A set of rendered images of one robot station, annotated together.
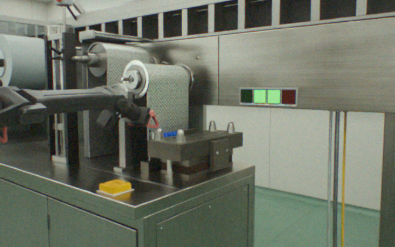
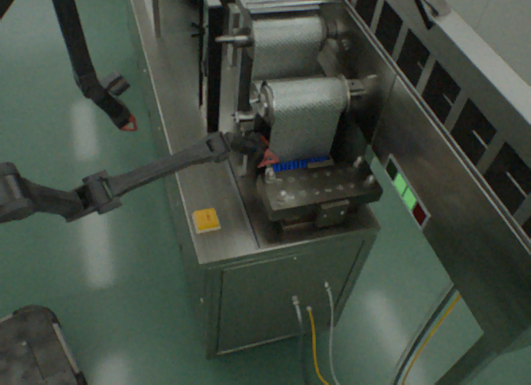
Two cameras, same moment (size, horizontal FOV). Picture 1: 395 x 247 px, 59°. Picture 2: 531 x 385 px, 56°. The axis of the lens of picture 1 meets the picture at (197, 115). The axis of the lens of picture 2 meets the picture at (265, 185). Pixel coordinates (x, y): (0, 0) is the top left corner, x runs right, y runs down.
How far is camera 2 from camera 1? 1.15 m
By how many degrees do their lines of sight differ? 49
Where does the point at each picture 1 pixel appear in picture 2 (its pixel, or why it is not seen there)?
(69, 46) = (215, 24)
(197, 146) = (299, 209)
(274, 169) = not seen: outside the picture
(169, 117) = (301, 146)
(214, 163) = (319, 222)
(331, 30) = (483, 203)
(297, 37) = (453, 170)
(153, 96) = (280, 130)
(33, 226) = not seen: hidden behind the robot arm
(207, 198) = (292, 254)
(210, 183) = (299, 245)
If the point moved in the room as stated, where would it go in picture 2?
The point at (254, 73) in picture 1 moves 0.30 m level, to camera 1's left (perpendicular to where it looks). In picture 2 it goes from (406, 155) to (319, 111)
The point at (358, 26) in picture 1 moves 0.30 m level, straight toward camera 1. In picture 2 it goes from (505, 230) to (408, 286)
